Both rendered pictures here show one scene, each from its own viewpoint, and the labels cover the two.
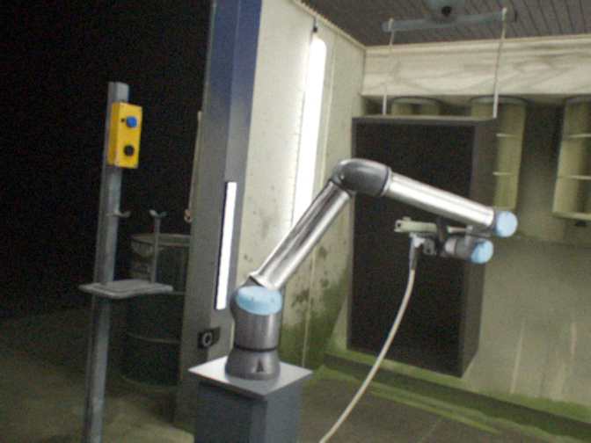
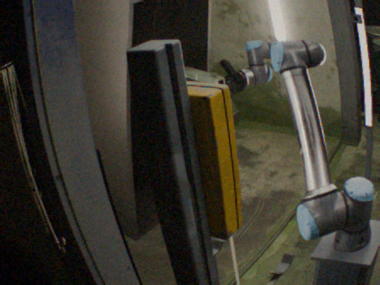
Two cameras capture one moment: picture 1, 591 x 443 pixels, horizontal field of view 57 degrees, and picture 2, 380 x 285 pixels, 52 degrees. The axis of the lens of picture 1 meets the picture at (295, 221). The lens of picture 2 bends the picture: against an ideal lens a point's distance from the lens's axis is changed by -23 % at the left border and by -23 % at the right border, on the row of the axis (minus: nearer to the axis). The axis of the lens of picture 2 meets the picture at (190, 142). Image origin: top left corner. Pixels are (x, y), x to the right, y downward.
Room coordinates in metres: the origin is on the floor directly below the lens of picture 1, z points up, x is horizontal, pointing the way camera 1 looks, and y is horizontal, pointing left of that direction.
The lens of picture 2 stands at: (2.23, 1.46, 1.78)
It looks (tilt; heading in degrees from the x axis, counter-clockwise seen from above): 24 degrees down; 279
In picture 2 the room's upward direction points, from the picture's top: 9 degrees counter-clockwise
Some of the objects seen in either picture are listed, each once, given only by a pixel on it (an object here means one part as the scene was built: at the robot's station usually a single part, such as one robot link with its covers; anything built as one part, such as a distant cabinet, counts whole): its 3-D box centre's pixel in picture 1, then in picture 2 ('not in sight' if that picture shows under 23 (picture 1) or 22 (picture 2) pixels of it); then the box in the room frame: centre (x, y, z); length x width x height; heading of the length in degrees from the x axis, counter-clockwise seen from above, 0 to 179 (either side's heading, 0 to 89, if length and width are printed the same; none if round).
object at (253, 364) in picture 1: (253, 356); (354, 229); (1.82, 0.10, 0.69); 0.19 x 0.19 x 0.10
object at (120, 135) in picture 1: (124, 135); (198, 164); (2.33, 0.76, 1.42); 0.12 x 0.06 x 0.26; 149
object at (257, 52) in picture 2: (481, 221); (257, 52); (2.17, -0.74, 1.21); 0.12 x 0.09 x 0.12; 12
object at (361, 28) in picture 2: not in sight; (366, 66); (1.41, -1.08, 1.02); 0.06 x 0.02 x 0.83; 149
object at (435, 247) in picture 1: (440, 244); (231, 83); (2.32, -0.62, 1.09); 0.12 x 0.08 x 0.09; 36
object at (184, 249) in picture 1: (171, 307); not in sight; (3.48, 0.74, 0.44); 0.59 x 0.58 x 0.89; 40
